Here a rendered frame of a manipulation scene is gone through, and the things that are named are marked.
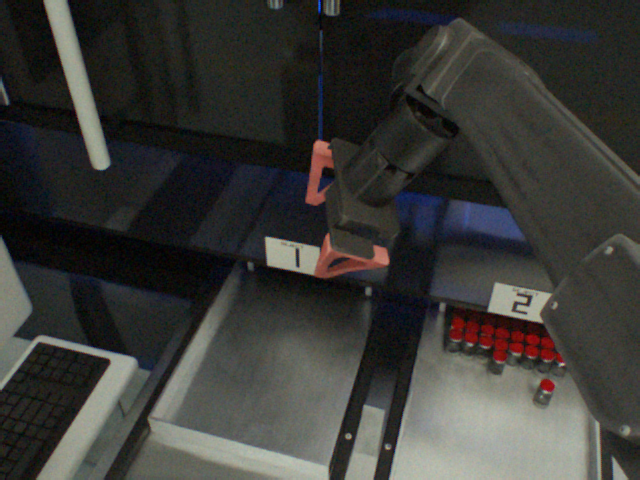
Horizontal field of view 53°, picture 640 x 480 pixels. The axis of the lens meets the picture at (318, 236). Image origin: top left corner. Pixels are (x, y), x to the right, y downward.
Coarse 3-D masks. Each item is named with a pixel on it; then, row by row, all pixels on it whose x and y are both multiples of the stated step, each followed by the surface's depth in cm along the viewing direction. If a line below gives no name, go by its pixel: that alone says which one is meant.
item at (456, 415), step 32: (448, 320) 106; (416, 384) 97; (448, 384) 97; (480, 384) 97; (512, 384) 97; (416, 416) 93; (448, 416) 93; (480, 416) 93; (512, 416) 93; (544, 416) 93; (576, 416) 93; (416, 448) 89; (448, 448) 89; (480, 448) 89; (512, 448) 89; (544, 448) 89; (576, 448) 89
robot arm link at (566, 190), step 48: (480, 48) 45; (432, 96) 50; (480, 96) 43; (528, 96) 38; (480, 144) 40; (528, 144) 35; (576, 144) 31; (528, 192) 33; (576, 192) 29; (624, 192) 27; (528, 240) 31; (576, 240) 28; (624, 240) 21; (576, 288) 22; (624, 288) 20; (576, 336) 21; (624, 336) 19; (576, 384) 20; (624, 384) 18; (624, 432) 17
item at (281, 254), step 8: (272, 240) 96; (280, 240) 96; (272, 248) 98; (280, 248) 97; (288, 248) 97; (304, 248) 96; (312, 248) 95; (272, 256) 99; (280, 256) 98; (288, 256) 98; (304, 256) 97; (312, 256) 96; (272, 264) 100; (280, 264) 99; (288, 264) 99; (304, 264) 98; (312, 264) 97; (304, 272) 99; (312, 272) 99
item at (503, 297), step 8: (496, 288) 90; (504, 288) 90; (512, 288) 89; (520, 288) 89; (496, 296) 91; (504, 296) 91; (512, 296) 90; (536, 296) 89; (544, 296) 88; (496, 304) 92; (504, 304) 92; (512, 304) 91; (536, 304) 90; (544, 304) 89; (496, 312) 93; (504, 312) 93; (512, 312) 92; (528, 312) 91; (536, 312) 91; (536, 320) 92
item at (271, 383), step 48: (240, 288) 112; (288, 288) 112; (336, 288) 112; (240, 336) 104; (288, 336) 104; (336, 336) 104; (192, 384) 97; (240, 384) 97; (288, 384) 97; (336, 384) 97; (192, 432) 88; (240, 432) 91; (288, 432) 91; (336, 432) 87
